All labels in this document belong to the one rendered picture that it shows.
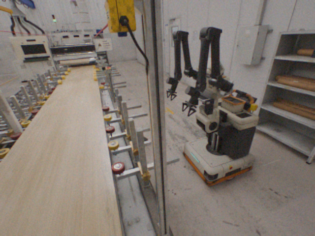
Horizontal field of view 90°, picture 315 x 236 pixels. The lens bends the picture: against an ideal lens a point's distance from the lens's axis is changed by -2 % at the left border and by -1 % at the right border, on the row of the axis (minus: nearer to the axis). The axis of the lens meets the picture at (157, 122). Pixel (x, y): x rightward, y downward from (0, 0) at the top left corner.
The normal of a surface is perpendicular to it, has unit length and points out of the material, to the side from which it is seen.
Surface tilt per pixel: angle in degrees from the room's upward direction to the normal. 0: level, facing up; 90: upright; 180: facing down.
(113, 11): 90
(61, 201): 0
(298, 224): 0
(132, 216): 0
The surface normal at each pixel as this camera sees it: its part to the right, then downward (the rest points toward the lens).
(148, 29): 0.35, 0.44
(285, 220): -0.06, -0.87
